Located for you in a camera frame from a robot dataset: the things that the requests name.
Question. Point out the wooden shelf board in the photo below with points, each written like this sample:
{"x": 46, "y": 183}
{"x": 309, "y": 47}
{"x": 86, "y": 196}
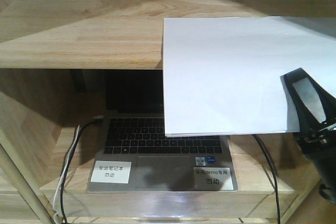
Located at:
{"x": 116, "y": 34}

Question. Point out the white label sticker right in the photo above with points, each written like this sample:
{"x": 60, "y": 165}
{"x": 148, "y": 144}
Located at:
{"x": 213, "y": 179}

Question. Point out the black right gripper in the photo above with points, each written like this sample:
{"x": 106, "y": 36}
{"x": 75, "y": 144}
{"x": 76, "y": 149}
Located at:
{"x": 315, "y": 109}

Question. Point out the white label sticker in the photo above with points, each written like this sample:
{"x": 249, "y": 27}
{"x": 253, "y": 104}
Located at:
{"x": 111, "y": 172}
{"x": 213, "y": 179}

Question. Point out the white label sticker left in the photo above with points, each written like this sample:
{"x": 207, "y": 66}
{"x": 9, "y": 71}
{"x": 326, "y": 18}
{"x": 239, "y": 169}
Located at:
{"x": 111, "y": 172}

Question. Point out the white paper sheets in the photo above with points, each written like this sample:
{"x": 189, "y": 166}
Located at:
{"x": 223, "y": 76}

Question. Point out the silver laptop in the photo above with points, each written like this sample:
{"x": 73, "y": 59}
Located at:
{"x": 133, "y": 130}

